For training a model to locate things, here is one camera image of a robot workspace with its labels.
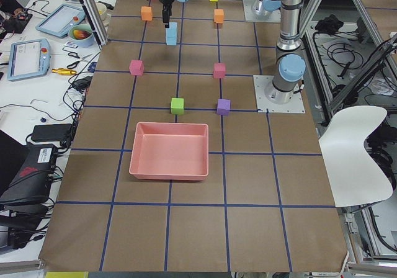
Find light blue foam block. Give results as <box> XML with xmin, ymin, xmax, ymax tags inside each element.
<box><xmin>166</xmin><ymin>22</ymin><xmax>178</xmax><ymax>37</ymax></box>
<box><xmin>166</xmin><ymin>36</ymin><xmax>177</xmax><ymax>46</ymax></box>

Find orange foam block left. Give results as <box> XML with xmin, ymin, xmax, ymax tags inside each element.
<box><xmin>140</xmin><ymin>6</ymin><xmax>153</xmax><ymax>21</ymax></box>

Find orange foam block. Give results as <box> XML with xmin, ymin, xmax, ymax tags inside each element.
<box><xmin>213</xmin><ymin>9</ymin><xmax>225</xmax><ymax>24</ymax></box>
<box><xmin>140</xmin><ymin>6</ymin><xmax>153</xmax><ymax>21</ymax></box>

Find orange foam block right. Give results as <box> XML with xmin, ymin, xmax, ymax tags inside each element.
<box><xmin>213</xmin><ymin>9</ymin><xmax>225</xmax><ymax>24</ymax></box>

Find white cup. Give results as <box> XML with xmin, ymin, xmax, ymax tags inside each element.
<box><xmin>96</xmin><ymin>2</ymin><xmax>107</xmax><ymax>20</ymax></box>

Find pink foam block far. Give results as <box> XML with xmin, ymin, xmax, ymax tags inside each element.
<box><xmin>129</xmin><ymin>60</ymin><xmax>145</xmax><ymax>76</ymax></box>

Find pink foam block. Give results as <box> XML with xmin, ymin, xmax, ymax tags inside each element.
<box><xmin>129</xmin><ymin>60</ymin><xmax>145</xmax><ymax>76</ymax></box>
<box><xmin>213</xmin><ymin>63</ymin><xmax>226</xmax><ymax>79</ymax></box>

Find pink foam block near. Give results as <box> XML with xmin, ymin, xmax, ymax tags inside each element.
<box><xmin>213</xmin><ymin>63</ymin><xmax>226</xmax><ymax>79</ymax></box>

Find light blue bowl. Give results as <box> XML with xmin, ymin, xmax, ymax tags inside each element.
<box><xmin>68</xmin><ymin>24</ymin><xmax>94</xmax><ymax>48</ymax></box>

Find green foam block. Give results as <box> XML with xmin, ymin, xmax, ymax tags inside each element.
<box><xmin>171</xmin><ymin>97</ymin><xmax>184</xmax><ymax>115</ymax></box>

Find scissors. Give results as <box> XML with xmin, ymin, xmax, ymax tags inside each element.
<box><xmin>66</xmin><ymin>52</ymin><xmax>92</xmax><ymax>70</ymax></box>

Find blue teach pendant far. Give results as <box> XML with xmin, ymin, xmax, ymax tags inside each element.
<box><xmin>35</xmin><ymin>4</ymin><xmax>86</xmax><ymax>38</ymax></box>

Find blue teach pendant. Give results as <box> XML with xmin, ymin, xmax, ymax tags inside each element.
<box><xmin>7</xmin><ymin>38</ymin><xmax>51</xmax><ymax>81</ymax></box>
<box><xmin>35</xmin><ymin>4</ymin><xmax>86</xmax><ymax>38</ymax></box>

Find purple foam block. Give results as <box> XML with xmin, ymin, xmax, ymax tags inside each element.
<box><xmin>216</xmin><ymin>99</ymin><xmax>231</xmax><ymax>116</ymax></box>

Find brass cylinder tool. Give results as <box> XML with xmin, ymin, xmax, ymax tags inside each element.
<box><xmin>51</xmin><ymin>68</ymin><xmax>77</xmax><ymax>76</ymax></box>

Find pink plastic tray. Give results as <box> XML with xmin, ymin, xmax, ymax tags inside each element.
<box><xmin>129</xmin><ymin>122</ymin><xmax>209</xmax><ymax>181</ymax></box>

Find blue teach pendant near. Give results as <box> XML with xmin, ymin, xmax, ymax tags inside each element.
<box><xmin>7</xmin><ymin>38</ymin><xmax>51</xmax><ymax>81</ymax></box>

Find black power adapter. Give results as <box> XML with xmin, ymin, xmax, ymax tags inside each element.
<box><xmin>31</xmin><ymin>123</ymin><xmax>71</xmax><ymax>142</ymax></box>

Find white chair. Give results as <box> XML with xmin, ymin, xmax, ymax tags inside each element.
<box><xmin>319</xmin><ymin>105</ymin><xmax>393</xmax><ymax>207</ymax></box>

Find aluminium frame post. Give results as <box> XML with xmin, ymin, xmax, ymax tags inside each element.
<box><xmin>79</xmin><ymin>0</ymin><xmax>109</xmax><ymax>48</ymax></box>

